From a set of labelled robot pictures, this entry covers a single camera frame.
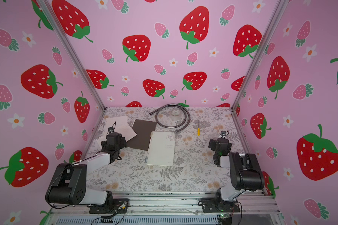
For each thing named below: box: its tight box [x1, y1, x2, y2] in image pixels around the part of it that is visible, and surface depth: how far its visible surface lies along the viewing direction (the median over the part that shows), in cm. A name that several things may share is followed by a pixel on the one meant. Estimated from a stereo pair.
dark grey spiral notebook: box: [125, 119, 157, 151], surface depth 107 cm
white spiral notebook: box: [145, 131, 176, 167], surface depth 97 cm
